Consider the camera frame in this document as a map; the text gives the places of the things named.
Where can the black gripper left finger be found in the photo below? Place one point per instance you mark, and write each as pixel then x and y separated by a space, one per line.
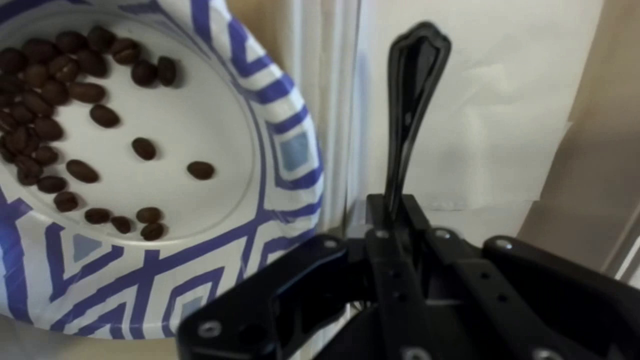
pixel 301 301

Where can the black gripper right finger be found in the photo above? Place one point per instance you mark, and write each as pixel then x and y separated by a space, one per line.
pixel 532 301

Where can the white paper liner sheet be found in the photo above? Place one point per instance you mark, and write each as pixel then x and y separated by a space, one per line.
pixel 501 121

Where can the black plastic spoon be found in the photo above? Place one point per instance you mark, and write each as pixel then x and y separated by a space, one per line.
pixel 403 133

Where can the blue patterned paper plate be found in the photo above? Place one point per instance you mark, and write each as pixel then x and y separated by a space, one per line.
pixel 201 121

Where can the coffee bean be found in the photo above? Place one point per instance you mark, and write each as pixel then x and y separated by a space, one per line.
pixel 166 70
pixel 201 170
pixel 149 215
pixel 71 41
pixel 124 51
pixel 144 72
pixel 152 230
pixel 39 51
pixel 98 215
pixel 105 114
pixel 82 170
pixel 65 201
pixel 52 183
pixel 100 38
pixel 144 149
pixel 87 90
pixel 120 224

